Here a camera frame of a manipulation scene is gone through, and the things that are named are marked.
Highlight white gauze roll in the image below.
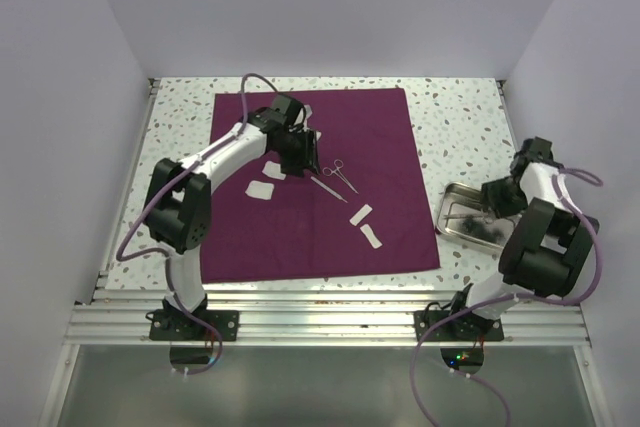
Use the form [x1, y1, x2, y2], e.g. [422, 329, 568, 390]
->
[360, 224, 382, 249]
[349, 204, 372, 226]

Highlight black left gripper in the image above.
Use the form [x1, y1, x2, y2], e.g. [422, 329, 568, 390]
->
[273, 127, 321, 178]

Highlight purple cloth mat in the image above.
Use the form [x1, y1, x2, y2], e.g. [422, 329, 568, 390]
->
[200, 88, 440, 283]

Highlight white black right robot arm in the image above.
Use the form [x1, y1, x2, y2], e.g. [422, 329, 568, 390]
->
[445, 137, 602, 340]

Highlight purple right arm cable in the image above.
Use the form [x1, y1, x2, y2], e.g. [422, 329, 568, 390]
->
[409, 166, 605, 427]

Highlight white gauze roll lower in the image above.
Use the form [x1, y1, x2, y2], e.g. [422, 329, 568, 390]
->
[360, 224, 382, 249]

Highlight steel surgical scissors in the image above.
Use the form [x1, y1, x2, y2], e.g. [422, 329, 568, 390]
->
[451, 196, 488, 210]

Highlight aluminium frame rail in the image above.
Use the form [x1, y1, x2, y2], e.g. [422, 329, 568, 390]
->
[64, 290, 590, 347]

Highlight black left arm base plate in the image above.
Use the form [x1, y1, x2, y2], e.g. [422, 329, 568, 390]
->
[145, 309, 240, 342]

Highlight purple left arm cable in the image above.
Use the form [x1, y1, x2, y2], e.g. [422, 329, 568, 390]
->
[114, 73, 281, 379]

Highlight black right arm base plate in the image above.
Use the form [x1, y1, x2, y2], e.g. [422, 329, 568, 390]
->
[413, 309, 505, 342]

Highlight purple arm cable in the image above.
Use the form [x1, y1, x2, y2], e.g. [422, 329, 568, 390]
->
[114, 73, 281, 379]
[409, 166, 605, 427]

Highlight steel forceps with rings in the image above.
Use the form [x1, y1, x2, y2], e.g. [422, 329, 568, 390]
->
[322, 159, 358, 194]

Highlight steel scalpel handle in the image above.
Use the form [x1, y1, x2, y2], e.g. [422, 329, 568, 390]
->
[310, 176, 348, 203]

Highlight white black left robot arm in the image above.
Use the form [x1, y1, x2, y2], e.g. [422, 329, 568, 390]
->
[143, 94, 319, 340]

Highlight white gauze roll upper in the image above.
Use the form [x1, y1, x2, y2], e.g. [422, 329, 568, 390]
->
[349, 204, 372, 226]

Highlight stainless steel tray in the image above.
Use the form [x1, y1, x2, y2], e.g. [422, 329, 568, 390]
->
[435, 182, 520, 252]

